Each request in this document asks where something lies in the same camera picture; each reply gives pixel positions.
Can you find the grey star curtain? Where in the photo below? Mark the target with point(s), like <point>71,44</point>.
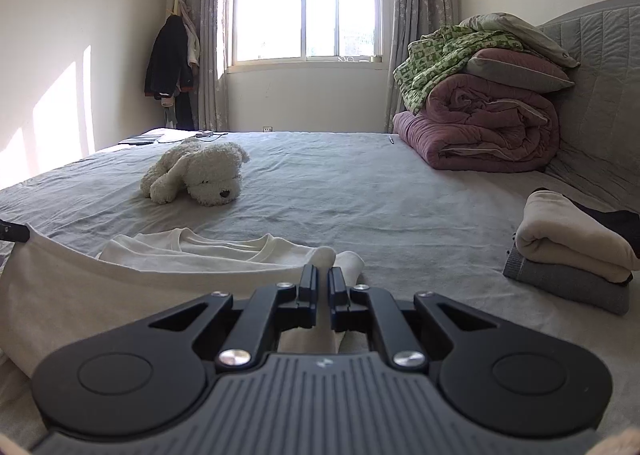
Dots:
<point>420,0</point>
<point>205,35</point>

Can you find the maroon and grey pillow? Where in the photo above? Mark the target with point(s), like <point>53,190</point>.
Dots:
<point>520,70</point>

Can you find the folded grey garment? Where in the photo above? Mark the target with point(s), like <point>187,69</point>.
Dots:
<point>560,285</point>

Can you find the light hanging garment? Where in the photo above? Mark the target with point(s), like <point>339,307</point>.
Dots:
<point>192,45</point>

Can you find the window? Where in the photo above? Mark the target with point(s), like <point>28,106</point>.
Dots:
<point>300,5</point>

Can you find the green patterned blanket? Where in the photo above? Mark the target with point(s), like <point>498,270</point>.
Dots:
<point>440,60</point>

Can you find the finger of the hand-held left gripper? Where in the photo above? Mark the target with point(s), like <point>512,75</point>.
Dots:
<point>15,232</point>

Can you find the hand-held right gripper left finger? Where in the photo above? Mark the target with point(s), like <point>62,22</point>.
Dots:
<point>312,292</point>

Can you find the grey quilted headboard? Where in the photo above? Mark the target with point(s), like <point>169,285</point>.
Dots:
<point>600,85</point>

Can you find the beige grey pillow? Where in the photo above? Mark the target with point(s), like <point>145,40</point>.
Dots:
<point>525,32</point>

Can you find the folded maroon quilt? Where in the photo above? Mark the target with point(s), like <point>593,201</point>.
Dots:
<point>475,125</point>

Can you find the grey bed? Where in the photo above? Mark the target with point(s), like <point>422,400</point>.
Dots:
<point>375,195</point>

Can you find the dark tablet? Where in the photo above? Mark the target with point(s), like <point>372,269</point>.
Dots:
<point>142,138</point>

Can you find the dark hanging jacket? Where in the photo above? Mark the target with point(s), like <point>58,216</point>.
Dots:
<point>167,60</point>

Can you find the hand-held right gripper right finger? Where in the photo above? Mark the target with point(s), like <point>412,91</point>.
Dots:
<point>334,295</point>

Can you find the white plush dog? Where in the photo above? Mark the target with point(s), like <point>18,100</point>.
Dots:
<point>200,170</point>

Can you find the white sweatshirt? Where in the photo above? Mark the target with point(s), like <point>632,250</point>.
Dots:
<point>100,295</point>

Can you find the folded cream garment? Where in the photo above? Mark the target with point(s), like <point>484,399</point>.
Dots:
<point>560,230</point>

